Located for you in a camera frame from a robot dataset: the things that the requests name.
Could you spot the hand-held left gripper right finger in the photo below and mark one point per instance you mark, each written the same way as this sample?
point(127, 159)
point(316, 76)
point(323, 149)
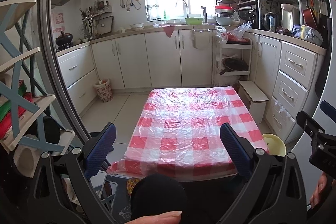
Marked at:
point(236, 150)

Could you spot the black framed tray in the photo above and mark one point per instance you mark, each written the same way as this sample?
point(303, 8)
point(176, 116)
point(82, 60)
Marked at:
point(106, 24)

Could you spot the black countertop cooker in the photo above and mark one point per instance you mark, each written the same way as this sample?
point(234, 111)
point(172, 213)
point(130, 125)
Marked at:
point(248, 14)

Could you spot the black jar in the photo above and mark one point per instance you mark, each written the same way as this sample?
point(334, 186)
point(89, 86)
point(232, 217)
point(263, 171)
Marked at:
point(269, 20)

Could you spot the white door base cabinets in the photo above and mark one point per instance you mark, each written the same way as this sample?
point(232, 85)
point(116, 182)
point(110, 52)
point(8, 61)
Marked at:
point(162, 58)

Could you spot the person's leg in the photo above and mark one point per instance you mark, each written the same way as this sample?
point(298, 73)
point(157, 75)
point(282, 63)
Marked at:
point(157, 192)

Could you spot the floral waste bin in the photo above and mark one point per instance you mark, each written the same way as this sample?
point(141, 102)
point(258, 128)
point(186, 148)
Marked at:
point(103, 91)

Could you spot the white two-drawer cabinet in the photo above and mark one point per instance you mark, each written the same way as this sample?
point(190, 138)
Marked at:
point(76, 74)

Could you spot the black tap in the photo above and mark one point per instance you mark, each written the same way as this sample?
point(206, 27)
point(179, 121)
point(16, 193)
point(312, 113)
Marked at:
point(204, 14)

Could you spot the green red folded cloth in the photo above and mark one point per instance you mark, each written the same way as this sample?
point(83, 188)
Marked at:
point(10, 108)

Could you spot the white cabinet door hanger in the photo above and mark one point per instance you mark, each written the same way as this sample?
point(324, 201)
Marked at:
point(193, 40)

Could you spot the blue packaged goods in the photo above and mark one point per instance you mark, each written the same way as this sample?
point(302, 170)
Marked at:
point(308, 33)

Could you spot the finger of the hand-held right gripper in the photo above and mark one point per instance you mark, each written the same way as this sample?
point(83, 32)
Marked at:
point(309, 124)
point(328, 109)

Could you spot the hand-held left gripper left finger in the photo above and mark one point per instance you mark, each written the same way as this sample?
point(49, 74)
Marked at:
point(101, 150)

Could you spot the white red plastic bag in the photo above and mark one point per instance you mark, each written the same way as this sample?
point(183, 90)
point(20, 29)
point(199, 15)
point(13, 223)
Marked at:
point(221, 33)

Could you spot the person's right hand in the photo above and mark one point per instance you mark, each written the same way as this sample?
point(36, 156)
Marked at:
point(319, 190)

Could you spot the black clay pot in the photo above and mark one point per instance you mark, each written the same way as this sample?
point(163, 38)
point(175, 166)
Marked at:
point(63, 39)

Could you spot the black round object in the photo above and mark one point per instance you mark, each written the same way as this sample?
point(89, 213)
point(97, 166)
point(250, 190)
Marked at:
point(51, 129)

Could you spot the gas stove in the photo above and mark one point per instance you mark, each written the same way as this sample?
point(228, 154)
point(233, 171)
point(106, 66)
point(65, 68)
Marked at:
point(68, 46)

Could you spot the yellow plastic bucket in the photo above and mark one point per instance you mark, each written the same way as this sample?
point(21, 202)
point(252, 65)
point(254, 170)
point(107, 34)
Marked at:
point(273, 144)

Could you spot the green basin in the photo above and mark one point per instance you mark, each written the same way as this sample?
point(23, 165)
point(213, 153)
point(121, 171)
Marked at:
point(194, 20)

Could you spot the white blue shoe rack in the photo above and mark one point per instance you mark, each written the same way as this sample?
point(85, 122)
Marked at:
point(15, 10)

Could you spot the black wok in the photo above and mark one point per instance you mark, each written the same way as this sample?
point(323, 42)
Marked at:
point(235, 65)

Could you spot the chrome faucet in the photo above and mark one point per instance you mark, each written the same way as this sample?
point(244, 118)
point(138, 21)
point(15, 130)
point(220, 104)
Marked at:
point(186, 7)

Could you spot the white three-drawer cabinet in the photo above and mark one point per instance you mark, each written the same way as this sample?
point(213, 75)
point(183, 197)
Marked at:
point(291, 82)

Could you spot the grey sliding door frame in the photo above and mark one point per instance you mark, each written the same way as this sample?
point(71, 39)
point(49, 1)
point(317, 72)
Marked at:
point(60, 69)

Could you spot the small white bowl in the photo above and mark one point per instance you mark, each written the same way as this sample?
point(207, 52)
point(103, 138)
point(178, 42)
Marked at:
point(137, 26)

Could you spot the white electric kettle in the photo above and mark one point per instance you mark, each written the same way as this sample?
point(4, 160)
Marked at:
point(288, 18)

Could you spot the red frying pan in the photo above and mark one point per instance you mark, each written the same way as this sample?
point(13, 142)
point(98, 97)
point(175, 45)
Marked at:
point(309, 15)

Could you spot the wall utensil rack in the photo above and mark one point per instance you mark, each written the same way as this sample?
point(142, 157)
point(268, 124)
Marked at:
point(93, 19)

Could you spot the black blender jug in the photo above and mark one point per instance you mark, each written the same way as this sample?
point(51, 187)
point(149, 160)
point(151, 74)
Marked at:
point(321, 2)

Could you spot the red checkered plastic tablecloth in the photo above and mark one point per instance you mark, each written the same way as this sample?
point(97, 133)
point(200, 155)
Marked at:
point(189, 129)

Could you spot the large white bowl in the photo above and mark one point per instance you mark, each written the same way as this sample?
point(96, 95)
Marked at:
point(223, 20)

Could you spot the white step stool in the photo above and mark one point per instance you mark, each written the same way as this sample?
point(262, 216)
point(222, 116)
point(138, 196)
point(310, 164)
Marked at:
point(256, 100)

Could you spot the dark floor mat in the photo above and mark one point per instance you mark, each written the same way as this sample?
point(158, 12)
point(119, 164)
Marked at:
point(120, 208)

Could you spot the small clear plastic bag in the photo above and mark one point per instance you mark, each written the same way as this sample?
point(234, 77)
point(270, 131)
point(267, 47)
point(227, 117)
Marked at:
point(283, 108)

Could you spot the stack of red dishes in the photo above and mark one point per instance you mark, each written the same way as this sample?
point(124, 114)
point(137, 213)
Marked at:
point(223, 10)

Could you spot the small knotted plastic bag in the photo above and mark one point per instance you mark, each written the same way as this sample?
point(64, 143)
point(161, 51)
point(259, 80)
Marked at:
point(236, 16)

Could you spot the person's left hand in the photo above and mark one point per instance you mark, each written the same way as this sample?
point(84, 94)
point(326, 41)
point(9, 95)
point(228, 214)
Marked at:
point(157, 217)

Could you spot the white tiered cart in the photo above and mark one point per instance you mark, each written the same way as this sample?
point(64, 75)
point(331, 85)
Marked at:
point(236, 45)

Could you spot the pink wall stickers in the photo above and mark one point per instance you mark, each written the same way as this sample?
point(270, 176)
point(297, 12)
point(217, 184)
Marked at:
point(58, 20)

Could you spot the floral patterned slipper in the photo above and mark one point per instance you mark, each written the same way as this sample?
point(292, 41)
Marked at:
point(131, 183)

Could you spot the pink cloth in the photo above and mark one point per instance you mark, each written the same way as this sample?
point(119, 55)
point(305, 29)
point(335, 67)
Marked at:
point(168, 30)

